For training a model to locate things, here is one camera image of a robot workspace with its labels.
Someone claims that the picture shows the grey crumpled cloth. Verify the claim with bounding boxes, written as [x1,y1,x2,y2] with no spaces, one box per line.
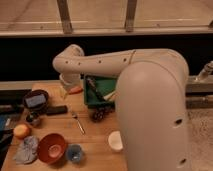
[13,136,39,164]

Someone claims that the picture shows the yellow banana in tray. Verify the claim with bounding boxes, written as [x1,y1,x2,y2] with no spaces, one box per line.
[104,91,116,101]

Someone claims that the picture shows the black rectangular block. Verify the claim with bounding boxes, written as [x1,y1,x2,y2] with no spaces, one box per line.
[46,105,68,116]

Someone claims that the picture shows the small blue cup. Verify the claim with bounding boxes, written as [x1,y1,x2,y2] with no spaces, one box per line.
[66,144,83,163]

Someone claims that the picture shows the grey metal fixture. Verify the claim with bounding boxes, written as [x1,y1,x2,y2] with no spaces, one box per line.
[195,61,213,82]

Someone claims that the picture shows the orange fruit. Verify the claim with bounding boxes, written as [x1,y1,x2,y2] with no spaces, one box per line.
[13,124,31,139]

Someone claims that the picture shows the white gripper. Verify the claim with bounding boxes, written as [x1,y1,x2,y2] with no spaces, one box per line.
[59,74,80,100]

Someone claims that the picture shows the green plastic tray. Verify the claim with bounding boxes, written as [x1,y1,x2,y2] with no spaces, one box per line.
[83,75,117,108]

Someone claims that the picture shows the wooden cutting board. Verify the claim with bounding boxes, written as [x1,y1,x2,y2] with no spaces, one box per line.
[1,82,127,171]

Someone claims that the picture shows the white cup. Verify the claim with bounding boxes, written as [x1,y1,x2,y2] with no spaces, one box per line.
[108,131,123,152]

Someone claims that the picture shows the blue sponge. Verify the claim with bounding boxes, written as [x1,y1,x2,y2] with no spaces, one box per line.
[25,95,46,108]

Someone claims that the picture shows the dark grape bunch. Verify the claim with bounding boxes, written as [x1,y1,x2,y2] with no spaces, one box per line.
[90,106,114,122]

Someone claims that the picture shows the orange carrot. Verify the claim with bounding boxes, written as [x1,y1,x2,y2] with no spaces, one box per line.
[68,86,83,95]

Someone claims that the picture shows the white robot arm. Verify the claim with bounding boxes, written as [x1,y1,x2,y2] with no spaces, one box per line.
[53,45,192,171]

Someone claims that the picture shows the orange bowl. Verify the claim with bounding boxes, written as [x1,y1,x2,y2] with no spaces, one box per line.
[37,133,67,164]

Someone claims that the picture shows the dark purple bowl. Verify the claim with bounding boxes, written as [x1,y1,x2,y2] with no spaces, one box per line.
[22,89,49,113]

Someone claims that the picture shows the silver fork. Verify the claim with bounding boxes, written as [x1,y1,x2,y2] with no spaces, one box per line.
[71,111,85,135]

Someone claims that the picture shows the dark brush in tray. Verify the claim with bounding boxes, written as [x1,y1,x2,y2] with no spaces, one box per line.
[86,77,105,101]

